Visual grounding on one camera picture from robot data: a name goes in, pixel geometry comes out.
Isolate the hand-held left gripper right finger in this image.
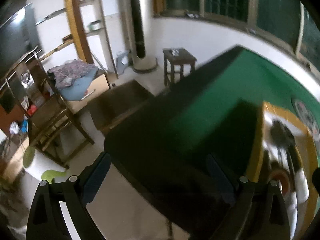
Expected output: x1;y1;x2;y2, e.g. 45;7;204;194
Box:
206;152;292;240

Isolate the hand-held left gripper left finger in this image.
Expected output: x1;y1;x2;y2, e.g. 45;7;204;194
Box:
26;152;112;240

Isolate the green paper towel holder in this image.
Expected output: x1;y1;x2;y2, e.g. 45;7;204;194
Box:
41;169;68;184

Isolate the white paper towel roll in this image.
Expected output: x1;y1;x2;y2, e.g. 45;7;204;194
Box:
22;145;67;182

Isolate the wooden chair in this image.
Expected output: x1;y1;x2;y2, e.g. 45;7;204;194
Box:
27;52;95;168

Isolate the low brown table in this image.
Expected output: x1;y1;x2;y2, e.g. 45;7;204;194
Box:
87;79;155;132

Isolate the white mat with yellow tape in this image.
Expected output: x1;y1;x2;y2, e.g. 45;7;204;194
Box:
246;101;320;240

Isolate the green mahjong table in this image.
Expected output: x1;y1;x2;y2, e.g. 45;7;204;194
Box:
104;44;320;240

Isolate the blue cloth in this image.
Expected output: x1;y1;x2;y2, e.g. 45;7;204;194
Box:
60;69;97;101

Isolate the light wooden box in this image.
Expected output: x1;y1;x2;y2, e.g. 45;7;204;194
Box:
66;69;112;114

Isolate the round table control panel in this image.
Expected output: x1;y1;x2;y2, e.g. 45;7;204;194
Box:
291;97;320;140

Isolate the floral cloth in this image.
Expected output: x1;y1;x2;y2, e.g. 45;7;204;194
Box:
47;59;98;89

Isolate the dark wooden stool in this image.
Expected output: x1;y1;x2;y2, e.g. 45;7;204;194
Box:
162;47;197;87

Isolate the small tub on shelf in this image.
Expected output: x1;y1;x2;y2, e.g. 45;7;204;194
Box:
89;20;102;32

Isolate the black television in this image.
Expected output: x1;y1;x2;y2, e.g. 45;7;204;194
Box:
0;4;42;78

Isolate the white tower air conditioner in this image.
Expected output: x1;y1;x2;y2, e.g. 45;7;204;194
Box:
120;0;158;73

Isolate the grey plastic bracket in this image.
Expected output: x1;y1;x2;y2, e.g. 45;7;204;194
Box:
116;51;130;75

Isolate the wooden wall shelf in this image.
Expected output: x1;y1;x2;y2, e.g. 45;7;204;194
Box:
26;0;119;80

